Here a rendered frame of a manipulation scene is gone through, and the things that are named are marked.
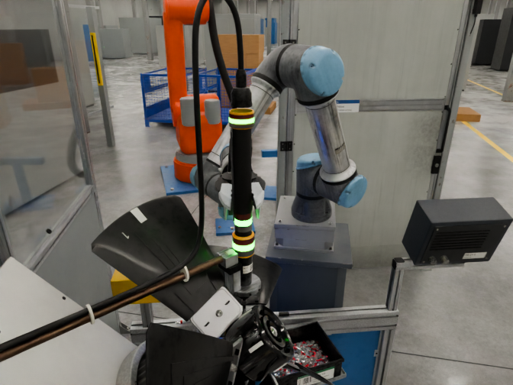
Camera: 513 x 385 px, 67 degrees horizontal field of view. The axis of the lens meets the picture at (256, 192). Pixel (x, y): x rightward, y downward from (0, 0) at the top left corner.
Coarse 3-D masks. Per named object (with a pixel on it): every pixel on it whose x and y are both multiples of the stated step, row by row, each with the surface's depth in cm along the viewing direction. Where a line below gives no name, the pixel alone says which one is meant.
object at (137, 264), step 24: (168, 216) 78; (96, 240) 68; (120, 240) 71; (144, 240) 73; (168, 240) 75; (192, 240) 78; (120, 264) 69; (144, 264) 71; (168, 264) 73; (192, 264) 75; (168, 288) 72; (192, 288) 73; (216, 288) 75; (192, 312) 72
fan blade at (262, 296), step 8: (216, 248) 104; (224, 248) 105; (232, 248) 106; (216, 256) 101; (256, 256) 107; (256, 264) 102; (264, 264) 103; (272, 264) 106; (256, 272) 98; (264, 272) 99; (272, 272) 101; (280, 272) 104; (224, 280) 93; (264, 280) 96; (272, 280) 97; (264, 288) 92; (272, 288) 93; (256, 296) 88; (264, 296) 89; (240, 304) 86; (248, 304) 86; (256, 304) 86; (264, 304) 87
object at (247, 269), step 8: (240, 72) 63; (240, 80) 63; (240, 88) 64; (248, 88) 64; (232, 96) 64; (240, 96) 63; (248, 96) 64; (232, 104) 65; (240, 104) 64; (248, 104) 64; (248, 264) 77; (240, 272) 77; (248, 272) 77; (240, 280) 78; (248, 280) 78; (248, 296) 81
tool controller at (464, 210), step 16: (416, 208) 122; (432, 208) 118; (448, 208) 119; (464, 208) 119; (480, 208) 119; (496, 208) 119; (416, 224) 122; (432, 224) 114; (448, 224) 114; (464, 224) 115; (480, 224) 115; (496, 224) 116; (416, 240) 123; (432, 240) 117; (448, 240) 118; (464, 240) 118; (480, 240) 119; (496, 240) 120; (416, 256) 123; (432, 256) 122; (448, 256) 123; (464, 256) 124; (480, 256) 124
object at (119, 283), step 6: (114, 276) 115; (120, 276) 115; (114, 282) 113; (120, 282) 113; (126, 282) 114; (132, 282) 114; (114, 288) 114; (120, 288) 114; (126, 288) 114; (114, 294) 115; (138, 300) 117; (144, 300) 117; (150, 300) 117; (156, 300) 117
